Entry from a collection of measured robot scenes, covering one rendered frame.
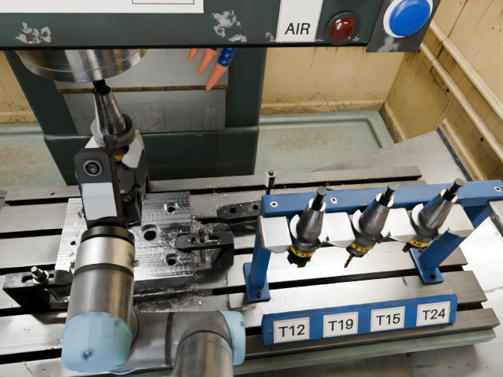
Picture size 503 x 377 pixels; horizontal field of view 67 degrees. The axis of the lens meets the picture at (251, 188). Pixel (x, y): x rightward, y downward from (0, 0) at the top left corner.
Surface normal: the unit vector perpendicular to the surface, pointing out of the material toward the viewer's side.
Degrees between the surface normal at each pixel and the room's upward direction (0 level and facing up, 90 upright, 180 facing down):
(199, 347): 45
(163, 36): 90
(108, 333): 32
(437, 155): 24
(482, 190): 0
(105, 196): 61
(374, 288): 0
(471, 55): 89
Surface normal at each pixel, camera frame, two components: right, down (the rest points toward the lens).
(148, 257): 0.07, -0.61
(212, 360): 0.27, -0.96
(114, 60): 0.66, 0.62
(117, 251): 0.59, -0.55
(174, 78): 0.13, 0.77
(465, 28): -0.99, 0.06
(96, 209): 0.11, 0.40
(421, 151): -0.34, -0.53
